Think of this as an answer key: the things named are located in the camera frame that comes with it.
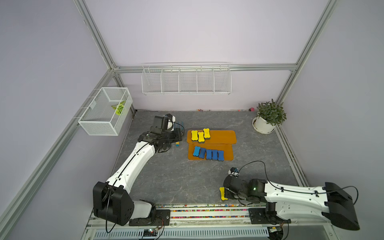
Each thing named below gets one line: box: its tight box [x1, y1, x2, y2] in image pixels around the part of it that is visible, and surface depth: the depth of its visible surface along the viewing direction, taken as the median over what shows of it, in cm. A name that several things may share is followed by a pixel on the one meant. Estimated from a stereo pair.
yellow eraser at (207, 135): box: [203, 128, 211, 140], surface depth 88 cm
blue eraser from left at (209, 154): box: [206, 149, 212, 160], surface depth 95 cm
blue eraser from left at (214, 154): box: [212, 149, 218, 160], surface depth 95 cm
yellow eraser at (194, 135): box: [191, 130, 199, 141], surface depth 88 cm
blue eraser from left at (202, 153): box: [198, 147, 207, 159], surface depth 96 cm
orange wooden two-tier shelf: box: [186, 130, 237, 161], surface depth 92 cm
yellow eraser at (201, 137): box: [198, 131, 205, 144], surface depth 86 cm
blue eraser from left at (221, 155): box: [218, 150, 225, 162], surface depth 95 cm
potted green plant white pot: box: [252, 98, 287, 134], surface depth 96 cm
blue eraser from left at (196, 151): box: [193, 146, 201, 157], surface depth 97 cm
